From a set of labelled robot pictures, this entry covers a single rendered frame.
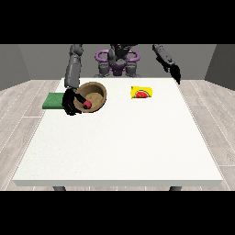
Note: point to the green square pad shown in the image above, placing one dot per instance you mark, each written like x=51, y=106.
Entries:
x=53, y=101

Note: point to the small red ball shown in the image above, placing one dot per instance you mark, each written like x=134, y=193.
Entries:
x=87, y=105

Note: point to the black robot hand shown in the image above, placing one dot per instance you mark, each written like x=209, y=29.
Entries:
x=175, y=73
x=69, y=102

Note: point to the dark table leg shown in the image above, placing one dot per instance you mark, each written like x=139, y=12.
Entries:
x=175, y=188
x=59, y=188

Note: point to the yellow cup with melon print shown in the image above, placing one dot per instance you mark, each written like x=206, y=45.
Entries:
x=141, y=92

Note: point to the grey robot trunk purple rings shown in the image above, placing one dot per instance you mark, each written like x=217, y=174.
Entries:
x=117, y=62

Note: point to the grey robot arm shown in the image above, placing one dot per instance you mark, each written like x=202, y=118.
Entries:
x=73, y=69
x=163, y=57

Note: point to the brown wooden bowl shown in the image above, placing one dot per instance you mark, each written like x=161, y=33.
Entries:
x=92, y=95

